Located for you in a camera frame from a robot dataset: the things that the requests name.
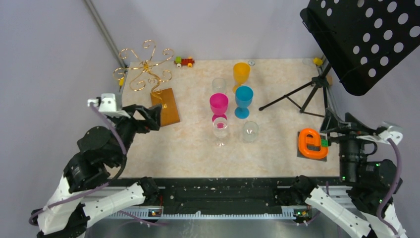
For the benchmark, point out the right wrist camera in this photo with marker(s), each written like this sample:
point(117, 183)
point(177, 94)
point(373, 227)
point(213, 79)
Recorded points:
point(385, 131)

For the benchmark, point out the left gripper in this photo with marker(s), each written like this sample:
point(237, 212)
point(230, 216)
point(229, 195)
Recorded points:
point(152, 114)

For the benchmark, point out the wooden rack base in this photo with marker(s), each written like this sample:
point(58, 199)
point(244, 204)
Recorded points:
point(169, 113)

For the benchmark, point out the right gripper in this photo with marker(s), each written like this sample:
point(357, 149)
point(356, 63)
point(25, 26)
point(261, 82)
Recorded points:
point(329, 122)

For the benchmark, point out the colourful toy train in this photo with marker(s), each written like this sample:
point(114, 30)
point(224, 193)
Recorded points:
point(180, 62)

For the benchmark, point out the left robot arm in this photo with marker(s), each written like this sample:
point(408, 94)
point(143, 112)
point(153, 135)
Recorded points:
point(101, 159)

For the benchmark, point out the pink plastic wine glass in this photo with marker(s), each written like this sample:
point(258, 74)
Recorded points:
point(219, 104)

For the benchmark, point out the clear wine glass back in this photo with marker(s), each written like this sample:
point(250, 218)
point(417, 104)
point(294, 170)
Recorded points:
point(220, 130)

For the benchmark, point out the gold wire wine glass rack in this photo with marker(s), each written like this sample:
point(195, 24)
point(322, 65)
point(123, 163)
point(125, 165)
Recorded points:
point(145, 68)

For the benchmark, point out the blue plastic wine glass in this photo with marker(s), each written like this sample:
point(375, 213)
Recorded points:
point(243, 98)

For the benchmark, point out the yellow clamp knob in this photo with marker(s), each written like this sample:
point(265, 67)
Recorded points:
point(318, 61)

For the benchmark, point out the yellow plastic wine glass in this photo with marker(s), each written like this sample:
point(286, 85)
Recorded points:
point(241, 73)

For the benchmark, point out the orange tape dispenser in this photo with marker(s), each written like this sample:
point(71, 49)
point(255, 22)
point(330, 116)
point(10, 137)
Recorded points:
point(311, 144)

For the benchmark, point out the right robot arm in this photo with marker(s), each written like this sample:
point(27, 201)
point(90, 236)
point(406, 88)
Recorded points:
point(371, 184)

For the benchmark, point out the clear wine glass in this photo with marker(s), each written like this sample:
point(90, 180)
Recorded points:
point(220, 130)
point(250, 131)
point(219, 85)

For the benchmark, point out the black perforated music stand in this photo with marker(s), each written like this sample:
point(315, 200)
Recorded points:
point(373, 46)

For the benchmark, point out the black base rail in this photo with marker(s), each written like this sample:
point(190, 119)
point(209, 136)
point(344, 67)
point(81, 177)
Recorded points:
point(224, 196)

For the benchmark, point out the green toy block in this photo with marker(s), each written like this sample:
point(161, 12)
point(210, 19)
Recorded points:
point(324, 143)

